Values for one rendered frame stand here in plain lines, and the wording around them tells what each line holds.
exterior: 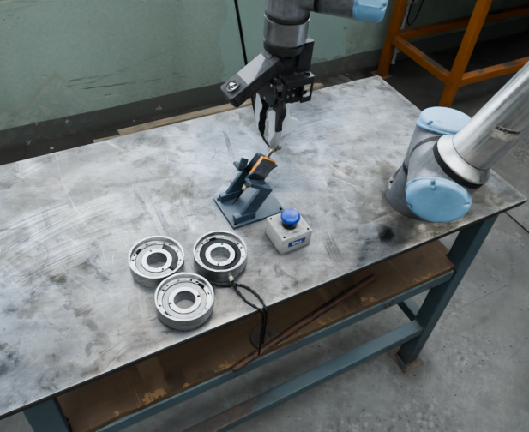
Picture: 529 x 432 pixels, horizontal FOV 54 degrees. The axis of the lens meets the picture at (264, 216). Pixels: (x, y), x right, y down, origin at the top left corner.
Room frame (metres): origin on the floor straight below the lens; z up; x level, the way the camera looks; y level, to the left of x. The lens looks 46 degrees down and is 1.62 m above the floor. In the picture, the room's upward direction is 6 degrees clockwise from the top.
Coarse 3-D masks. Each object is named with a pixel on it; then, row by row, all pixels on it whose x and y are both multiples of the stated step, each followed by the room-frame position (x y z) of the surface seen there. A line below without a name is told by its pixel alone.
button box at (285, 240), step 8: (272, 216) 0.76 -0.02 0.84; (272, 224) 0.73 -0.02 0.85; (280, 224) 0.74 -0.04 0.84; (296, 224) 0.74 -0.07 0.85; (304, 224) 0.74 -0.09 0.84; (272, 232) 0.73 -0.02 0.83; (280, 232) 0.71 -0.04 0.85; (288, 232) 0.72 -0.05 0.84; (296, 232) 0.72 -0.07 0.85; (304, 232) 0.72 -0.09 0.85; (272, 240) 0.72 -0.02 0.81; (280, 240) 0.70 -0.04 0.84; (288, 240) 0.70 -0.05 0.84; (296, 240) 0.71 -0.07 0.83; (304, 240) 0.72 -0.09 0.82; (280, 248) 0.69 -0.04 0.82; (288, 248) 0.70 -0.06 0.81; (296, 248) 0.71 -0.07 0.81
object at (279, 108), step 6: (276, 96) 0.81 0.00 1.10; (276, 102) 0.80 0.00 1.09; (282, 102) 0.80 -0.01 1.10; (276, 108) 0.80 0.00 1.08; (282, 108) 0.79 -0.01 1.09; (276, 114) 0.80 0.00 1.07; (282, 114) 0.79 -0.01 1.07; (276, 120) 0.79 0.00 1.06; (282, 120) 0.79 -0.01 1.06; (276, 126) 0.79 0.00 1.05; (276, 132) 0.79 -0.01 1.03
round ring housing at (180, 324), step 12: (180, 276) 0.58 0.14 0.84; (192, 276) 0.59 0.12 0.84; (168, 288) 0.56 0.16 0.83; (180, 288) 0.56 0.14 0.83; (192, 288) 0.56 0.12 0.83; (204, 288) 0.57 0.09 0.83; (156, 300) 0.52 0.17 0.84; (180, 300) 0.55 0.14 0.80; (192, 300) 0.55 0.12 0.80; (180, 312) 0.51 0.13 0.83; (204, 312) 0.51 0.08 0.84; (168, 324) 0.49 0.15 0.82; (180, 324) 0.49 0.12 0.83; (192, 324) 0.49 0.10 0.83
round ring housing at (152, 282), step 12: (144, 240) 0.66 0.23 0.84; (156, 240) 0.67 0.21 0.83; (168, 240) 0.67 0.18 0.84; (132, 252) 0.63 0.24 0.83; (156, 252) 0.64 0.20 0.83; (168, 252) 0.64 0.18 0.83; (180, 252) 0.65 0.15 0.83; (132, 264) 0.60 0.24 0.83; (144, 264) 0.61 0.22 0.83; (168, 264) 0.61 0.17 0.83; (180, 264) 0.61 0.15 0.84; (144, 276) 0.57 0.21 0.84; (168, 276) 0.58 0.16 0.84
